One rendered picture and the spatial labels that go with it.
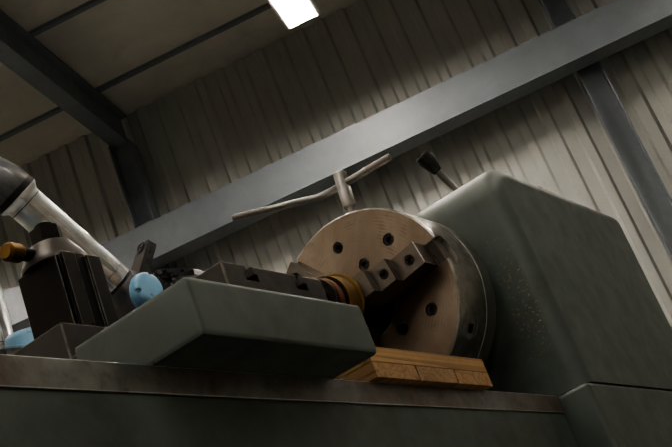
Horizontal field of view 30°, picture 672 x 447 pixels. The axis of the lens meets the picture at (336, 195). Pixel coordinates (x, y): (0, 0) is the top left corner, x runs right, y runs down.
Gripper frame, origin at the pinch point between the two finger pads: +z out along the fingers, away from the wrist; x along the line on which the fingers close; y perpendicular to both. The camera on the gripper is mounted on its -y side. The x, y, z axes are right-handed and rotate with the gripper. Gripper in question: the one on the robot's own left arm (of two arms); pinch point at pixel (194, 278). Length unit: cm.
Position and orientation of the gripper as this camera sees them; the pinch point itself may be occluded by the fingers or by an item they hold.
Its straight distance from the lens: 292.2
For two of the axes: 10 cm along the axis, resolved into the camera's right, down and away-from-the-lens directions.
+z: 6.8, 0.6, 7.3
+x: 6.8, -3.9, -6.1
